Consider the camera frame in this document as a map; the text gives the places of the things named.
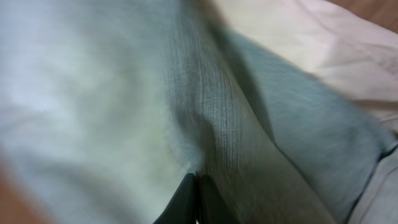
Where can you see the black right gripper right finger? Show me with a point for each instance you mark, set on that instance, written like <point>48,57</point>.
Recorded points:
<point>212,208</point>

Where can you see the light blue t-shirt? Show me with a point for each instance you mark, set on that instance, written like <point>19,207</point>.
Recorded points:
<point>378,203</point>

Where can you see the beige shorts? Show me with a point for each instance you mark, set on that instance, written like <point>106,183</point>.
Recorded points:
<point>355,57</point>

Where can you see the light blue denim shorts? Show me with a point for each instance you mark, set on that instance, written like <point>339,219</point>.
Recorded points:
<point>106,105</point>

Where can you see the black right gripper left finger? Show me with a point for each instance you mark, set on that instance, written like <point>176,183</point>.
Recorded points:
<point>181,208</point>

